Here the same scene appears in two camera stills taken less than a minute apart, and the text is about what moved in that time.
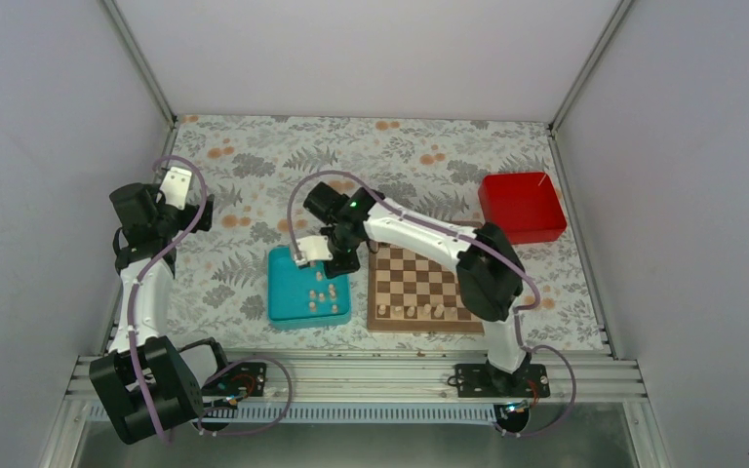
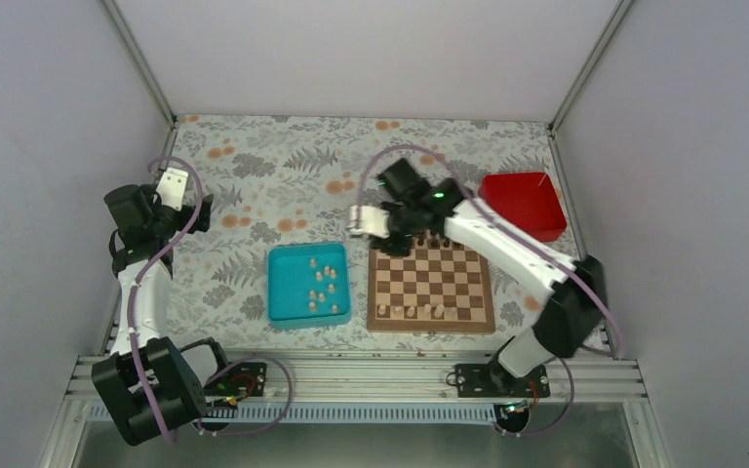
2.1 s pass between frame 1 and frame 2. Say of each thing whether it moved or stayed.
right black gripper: moved
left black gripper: stayed
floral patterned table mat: stayed
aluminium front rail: stayed
